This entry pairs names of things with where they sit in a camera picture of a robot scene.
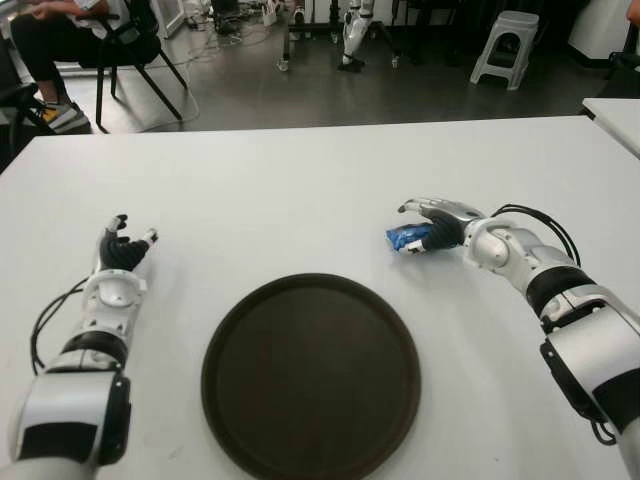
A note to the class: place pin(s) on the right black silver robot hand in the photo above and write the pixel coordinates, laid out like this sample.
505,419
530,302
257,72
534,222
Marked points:
445,230

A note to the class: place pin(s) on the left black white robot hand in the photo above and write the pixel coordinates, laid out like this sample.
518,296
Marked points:
117,252

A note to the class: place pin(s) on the blue Oreo snack packet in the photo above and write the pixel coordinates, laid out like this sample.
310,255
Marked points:
407,235

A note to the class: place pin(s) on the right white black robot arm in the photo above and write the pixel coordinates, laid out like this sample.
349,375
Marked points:
590,360

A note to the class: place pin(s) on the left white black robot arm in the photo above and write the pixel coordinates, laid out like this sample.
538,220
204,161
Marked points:
75,400

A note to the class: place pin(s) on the round dark brown tray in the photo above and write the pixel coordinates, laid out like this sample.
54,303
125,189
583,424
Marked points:
310,375

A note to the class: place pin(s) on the black metal chair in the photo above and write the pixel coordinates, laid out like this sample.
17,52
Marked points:
135,50

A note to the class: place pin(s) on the white side table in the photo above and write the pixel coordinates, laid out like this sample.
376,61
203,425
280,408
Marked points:
617,117

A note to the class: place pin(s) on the white humanoid robot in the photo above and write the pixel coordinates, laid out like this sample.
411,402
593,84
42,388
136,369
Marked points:
352,35

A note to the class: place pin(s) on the seated person black trousers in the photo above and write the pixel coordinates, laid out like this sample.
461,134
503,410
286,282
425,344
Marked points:
35,50

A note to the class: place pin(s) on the grey plastic stool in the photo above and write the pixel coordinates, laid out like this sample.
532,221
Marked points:
515,22

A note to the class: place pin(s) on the white framed panel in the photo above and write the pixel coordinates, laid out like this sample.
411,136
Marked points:
170,25

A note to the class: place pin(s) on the black bag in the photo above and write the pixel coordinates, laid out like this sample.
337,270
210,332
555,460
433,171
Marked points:
622,75

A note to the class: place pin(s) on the person in white shirt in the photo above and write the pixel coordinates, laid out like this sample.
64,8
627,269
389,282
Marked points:
634,12

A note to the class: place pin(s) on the black metal furniture frame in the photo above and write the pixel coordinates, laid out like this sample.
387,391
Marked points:
15,105

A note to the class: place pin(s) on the black wheeled gantry frame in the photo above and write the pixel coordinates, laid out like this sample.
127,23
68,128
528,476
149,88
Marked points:
286,45

